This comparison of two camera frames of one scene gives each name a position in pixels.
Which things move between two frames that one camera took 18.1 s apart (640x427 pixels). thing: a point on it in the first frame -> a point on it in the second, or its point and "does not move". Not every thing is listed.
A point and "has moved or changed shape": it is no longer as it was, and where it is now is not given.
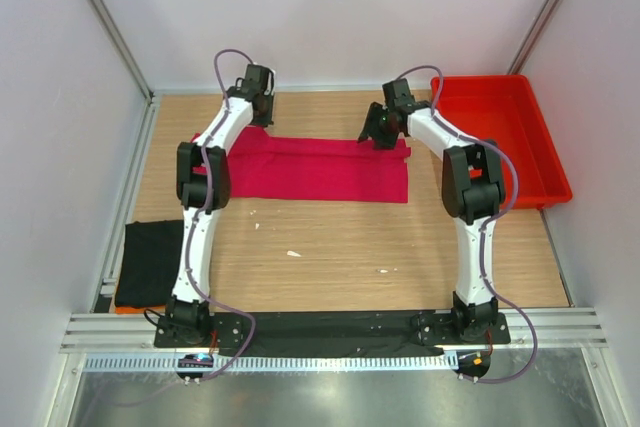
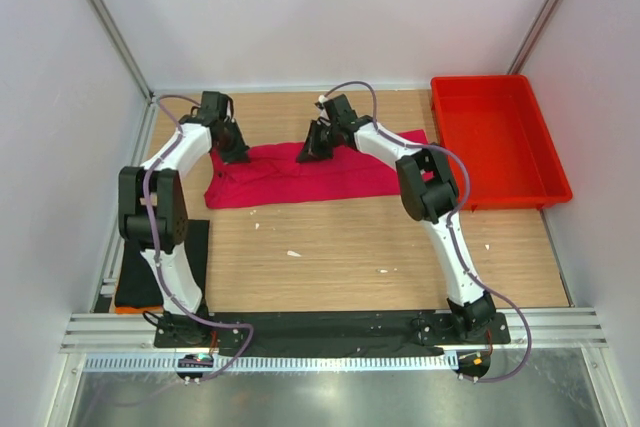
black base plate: (326, 335) does not move
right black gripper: (373, 112) -> (310, 148)
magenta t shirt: (263, 167) has moved or changed shape
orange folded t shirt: (139, 310) does not move
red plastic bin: (505, 109) does not move
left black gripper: (267, 120) -> (239, 154)
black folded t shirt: (150, 263) does not move
